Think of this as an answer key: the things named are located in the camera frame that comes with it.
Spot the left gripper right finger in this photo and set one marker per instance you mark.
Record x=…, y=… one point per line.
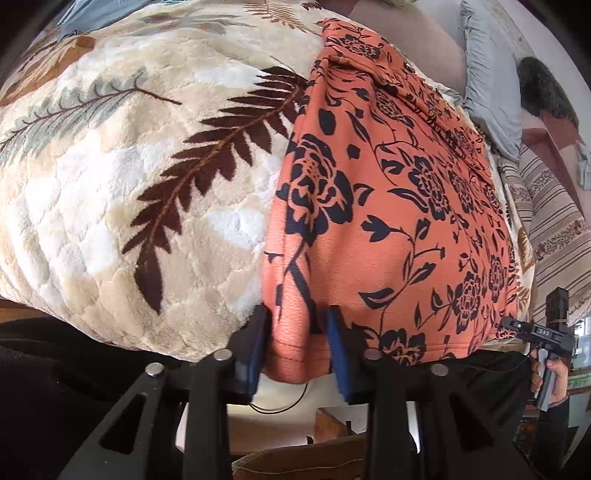
x=422, y=422

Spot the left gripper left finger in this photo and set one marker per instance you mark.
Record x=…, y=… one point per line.
x=173, y=423

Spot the orange floral blouse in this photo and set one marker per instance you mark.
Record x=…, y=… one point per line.
x=386, y=208

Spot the striped floral bedding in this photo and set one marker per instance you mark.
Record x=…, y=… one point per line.
x=551, y=236

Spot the brown wooden furniture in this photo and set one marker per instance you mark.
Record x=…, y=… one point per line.
x=334, y=452

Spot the crumpled grey purple cloth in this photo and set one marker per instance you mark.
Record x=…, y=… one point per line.
x=584, y=166

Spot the black furry garment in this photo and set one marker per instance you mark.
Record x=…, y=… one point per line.
x=540, y=91

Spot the light blue pillow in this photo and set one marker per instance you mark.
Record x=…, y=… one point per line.
x=492, y=96

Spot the leaf pattern fleece blanket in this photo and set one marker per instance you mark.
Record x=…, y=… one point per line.
x=139, y=163

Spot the pink mauve bed sheet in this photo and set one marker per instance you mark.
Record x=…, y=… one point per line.
x=429, y=33

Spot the blue denim garment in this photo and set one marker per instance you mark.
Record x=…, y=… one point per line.
x=84, y=16

